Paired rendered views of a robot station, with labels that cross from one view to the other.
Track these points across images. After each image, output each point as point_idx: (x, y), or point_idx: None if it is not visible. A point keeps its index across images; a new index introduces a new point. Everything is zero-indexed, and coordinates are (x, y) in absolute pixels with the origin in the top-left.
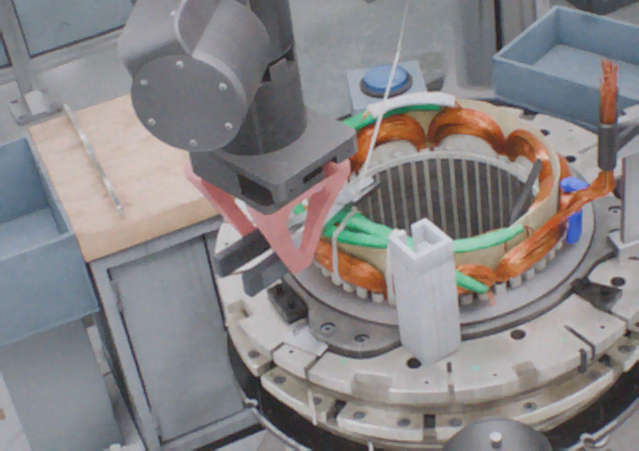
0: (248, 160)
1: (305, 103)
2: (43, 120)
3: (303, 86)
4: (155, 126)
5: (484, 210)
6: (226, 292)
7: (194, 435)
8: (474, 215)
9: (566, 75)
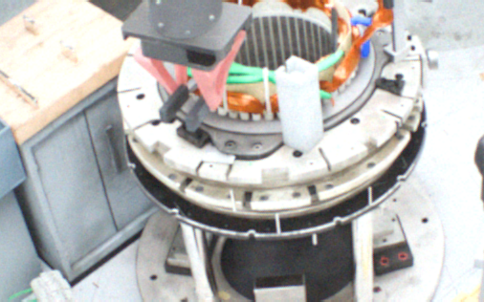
0: (190, 39)
1: (4, 13)
2: None
3: None
4: (163, 27)
5: (286, 47)
6: (144, 138)
7: (89, 256)
8: (279, 52)
9: None
